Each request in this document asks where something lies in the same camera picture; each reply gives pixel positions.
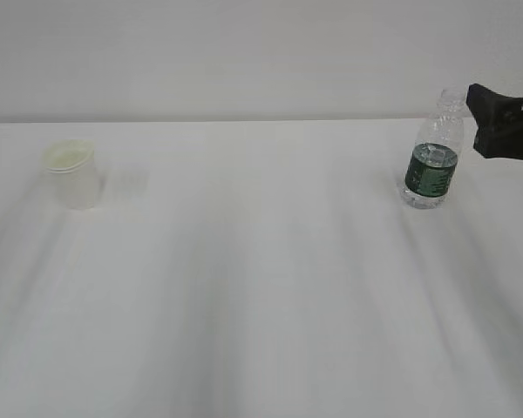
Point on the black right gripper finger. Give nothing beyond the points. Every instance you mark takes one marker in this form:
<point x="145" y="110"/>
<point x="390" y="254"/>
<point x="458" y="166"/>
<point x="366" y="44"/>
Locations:
<point x="499" y="120"/>

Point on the clear plastic water bottle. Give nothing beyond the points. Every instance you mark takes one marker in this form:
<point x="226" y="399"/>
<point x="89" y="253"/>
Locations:
<point x="435" y="155"/>

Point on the white paper cup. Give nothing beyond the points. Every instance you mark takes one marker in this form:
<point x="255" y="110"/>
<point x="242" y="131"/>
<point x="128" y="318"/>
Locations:
<point x="70" y="167"/>

